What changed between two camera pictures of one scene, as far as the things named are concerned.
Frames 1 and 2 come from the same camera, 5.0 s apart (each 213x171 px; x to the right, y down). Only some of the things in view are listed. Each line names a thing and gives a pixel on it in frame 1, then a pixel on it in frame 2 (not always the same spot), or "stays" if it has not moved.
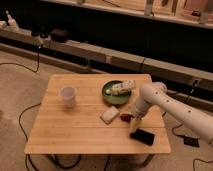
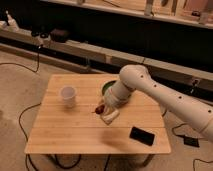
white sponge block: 109,114 stays
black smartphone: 142,135 stays
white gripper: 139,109 to 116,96
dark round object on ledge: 59,36 stays
